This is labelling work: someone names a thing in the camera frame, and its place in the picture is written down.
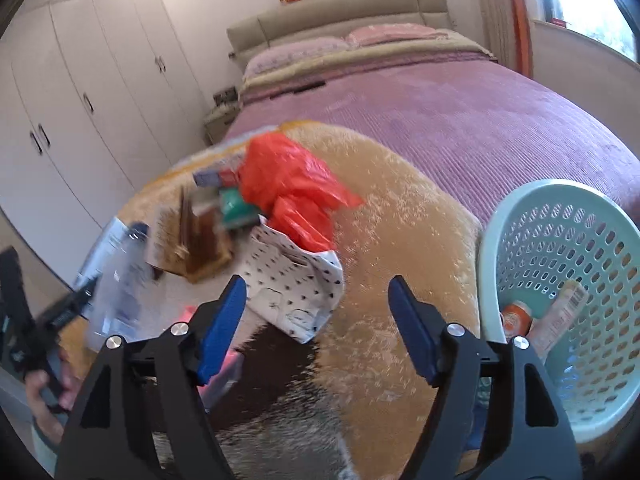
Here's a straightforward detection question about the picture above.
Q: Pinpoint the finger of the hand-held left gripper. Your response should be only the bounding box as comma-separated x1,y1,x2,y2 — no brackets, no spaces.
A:
72,277,99,307

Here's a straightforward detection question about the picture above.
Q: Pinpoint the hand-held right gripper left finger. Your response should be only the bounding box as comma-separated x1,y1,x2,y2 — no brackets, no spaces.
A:
54,275,248,480

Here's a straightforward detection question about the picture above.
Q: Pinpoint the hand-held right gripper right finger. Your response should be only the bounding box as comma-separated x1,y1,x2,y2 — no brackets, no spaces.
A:
388,275,583,480

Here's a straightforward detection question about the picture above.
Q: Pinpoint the clear plastic bottle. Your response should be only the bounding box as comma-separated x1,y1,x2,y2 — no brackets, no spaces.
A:
84,217,152,352

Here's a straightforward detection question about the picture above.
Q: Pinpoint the white patterned paper bag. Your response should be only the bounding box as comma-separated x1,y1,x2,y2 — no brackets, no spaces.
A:
235,222,345,345

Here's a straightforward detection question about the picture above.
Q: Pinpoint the orange plastic bag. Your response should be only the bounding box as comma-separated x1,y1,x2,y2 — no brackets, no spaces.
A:
237,132,365,253

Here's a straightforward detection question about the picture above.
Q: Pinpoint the pale green laundry basket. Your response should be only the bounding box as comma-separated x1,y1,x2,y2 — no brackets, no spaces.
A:
477,179,640,443

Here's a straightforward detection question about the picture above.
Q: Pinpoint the person's left hand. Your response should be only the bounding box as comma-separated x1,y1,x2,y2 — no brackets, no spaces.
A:
25,347,83,441

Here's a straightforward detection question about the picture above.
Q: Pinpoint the brown cardboard box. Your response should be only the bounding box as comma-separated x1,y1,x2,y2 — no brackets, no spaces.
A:
145,185,233,282

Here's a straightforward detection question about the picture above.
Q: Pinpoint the printed bear blanket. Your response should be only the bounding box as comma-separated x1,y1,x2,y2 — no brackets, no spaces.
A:
60,120,483,480

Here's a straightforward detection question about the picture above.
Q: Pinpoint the orange drink can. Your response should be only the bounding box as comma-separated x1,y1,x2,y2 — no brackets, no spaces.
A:
500,301,535,343

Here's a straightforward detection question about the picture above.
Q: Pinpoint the green packet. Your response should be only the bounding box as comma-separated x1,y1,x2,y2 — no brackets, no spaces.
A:
219,187,262,231

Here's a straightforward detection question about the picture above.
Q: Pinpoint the beige snack packet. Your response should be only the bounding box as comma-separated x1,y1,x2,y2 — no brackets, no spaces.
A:
527,280,588,356

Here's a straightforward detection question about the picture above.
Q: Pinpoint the small blue box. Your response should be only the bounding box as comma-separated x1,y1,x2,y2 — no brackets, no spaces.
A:
192,167,223,189

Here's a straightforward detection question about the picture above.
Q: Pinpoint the beige nightstand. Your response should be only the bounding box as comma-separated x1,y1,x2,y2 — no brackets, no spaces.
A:
202,102,241,143

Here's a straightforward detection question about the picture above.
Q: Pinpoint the white wardrobe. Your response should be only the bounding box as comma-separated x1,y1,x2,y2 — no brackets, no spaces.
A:
0,0,208,241

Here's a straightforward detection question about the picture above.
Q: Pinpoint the purple bedspread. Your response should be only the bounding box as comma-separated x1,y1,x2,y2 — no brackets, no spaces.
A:
220,52,640,241

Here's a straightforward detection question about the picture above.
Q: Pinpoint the beige folded quilt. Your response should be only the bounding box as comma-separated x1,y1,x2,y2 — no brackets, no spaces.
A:
239,30,498,102

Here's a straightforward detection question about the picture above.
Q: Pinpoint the pink pillow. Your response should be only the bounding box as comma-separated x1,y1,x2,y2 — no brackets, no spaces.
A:
345,24,446,47
243,37,351,78

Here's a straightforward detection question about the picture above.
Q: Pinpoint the beige padded headboard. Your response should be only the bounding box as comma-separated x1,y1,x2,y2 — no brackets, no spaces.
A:
226,0,453,73

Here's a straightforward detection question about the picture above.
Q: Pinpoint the beige and orange curtain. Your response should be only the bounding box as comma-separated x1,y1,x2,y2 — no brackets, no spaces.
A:
470,0,532,80

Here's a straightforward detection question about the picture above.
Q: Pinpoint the dark framed window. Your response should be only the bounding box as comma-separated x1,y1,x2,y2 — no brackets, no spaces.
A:
532,0,640,63

